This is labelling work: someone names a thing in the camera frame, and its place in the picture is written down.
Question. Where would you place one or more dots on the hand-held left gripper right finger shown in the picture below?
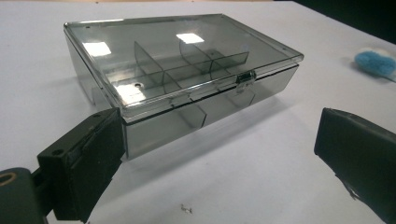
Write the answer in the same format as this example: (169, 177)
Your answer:
(361, 155)

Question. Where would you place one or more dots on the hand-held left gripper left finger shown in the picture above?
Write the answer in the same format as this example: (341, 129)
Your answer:
(84, 168)

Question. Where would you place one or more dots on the blue and white plush toy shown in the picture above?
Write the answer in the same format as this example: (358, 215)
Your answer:
(375, 62)

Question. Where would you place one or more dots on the clear grey plastic compartment box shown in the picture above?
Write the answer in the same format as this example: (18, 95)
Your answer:
(186, 62)

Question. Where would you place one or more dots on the small metal scrap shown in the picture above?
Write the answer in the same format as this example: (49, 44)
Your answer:
(186, 209)

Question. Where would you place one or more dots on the white table board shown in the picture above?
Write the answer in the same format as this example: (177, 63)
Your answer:
(249, 174)

